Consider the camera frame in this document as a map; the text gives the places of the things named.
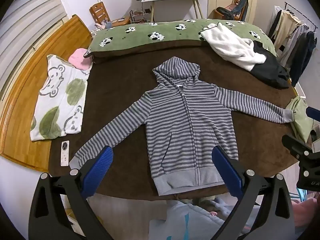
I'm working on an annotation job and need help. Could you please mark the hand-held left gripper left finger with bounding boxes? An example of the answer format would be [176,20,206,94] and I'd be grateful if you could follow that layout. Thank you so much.
[28,145,118,240]

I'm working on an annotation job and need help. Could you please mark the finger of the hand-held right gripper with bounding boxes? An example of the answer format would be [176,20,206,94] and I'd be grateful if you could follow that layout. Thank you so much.
[282,134,314,160]
[306,107,320,120]

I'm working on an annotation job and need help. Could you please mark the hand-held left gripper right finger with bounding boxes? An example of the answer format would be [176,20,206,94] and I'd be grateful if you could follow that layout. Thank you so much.
[211,145,297,240]

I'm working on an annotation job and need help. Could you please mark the grey striped zip hoodie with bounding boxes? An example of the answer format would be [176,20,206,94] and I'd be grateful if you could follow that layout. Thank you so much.
[69,57,293,197]

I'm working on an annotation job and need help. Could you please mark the black clothes rack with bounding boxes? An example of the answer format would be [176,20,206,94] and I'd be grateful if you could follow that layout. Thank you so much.
[267,2,318,88]

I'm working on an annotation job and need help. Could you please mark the wooden chair with clothes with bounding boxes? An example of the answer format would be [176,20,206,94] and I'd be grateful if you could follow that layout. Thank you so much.
[214,0,249,22]

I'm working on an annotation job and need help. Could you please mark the light green cloth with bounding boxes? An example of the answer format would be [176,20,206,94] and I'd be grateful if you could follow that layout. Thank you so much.
[285,95,314,143]

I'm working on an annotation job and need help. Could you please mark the white remote control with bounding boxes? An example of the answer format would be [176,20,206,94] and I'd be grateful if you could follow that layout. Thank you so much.
[61,141,70,167]

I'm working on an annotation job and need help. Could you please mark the person's light blue pajamas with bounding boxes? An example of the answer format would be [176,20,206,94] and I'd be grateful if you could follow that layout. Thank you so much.
[149,197,250,240]

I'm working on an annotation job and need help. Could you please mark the black garment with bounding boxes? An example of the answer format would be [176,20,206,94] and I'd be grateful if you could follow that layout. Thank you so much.
[250,40,292,89]

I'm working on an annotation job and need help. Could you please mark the grey hanging garment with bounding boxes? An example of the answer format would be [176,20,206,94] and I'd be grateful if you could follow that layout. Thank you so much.
[280,24,310,64]

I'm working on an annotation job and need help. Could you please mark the white bear print towel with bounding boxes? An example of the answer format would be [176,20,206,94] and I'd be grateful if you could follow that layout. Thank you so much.
[30,54,90,142]

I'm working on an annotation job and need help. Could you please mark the brown bed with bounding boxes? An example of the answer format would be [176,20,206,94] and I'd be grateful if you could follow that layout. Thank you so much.
[49,39,304,202]

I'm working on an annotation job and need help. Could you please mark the beige hanging coat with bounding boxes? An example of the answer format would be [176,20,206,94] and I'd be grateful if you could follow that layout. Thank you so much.
[272,9,302,48]

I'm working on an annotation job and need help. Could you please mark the white fleece garment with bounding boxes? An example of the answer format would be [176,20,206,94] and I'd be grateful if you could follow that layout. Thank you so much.
[199,23,267,72]

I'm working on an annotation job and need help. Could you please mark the pink cloth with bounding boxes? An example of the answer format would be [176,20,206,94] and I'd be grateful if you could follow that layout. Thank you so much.
[69,48,93,70]

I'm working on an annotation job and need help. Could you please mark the blue jeans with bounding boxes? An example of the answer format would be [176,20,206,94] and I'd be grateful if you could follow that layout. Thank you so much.
[234,0,249,22]

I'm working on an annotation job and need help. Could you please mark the green cow-print pillow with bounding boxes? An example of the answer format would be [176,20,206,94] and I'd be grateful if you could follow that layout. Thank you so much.
[84,19,278,64]

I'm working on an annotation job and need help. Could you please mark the white window blind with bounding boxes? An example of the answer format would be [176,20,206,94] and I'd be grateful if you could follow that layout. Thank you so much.
[0,0,68,100]

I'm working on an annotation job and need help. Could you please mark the small black wire rack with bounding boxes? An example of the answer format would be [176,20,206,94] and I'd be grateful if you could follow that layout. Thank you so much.
[129,9,153,23]

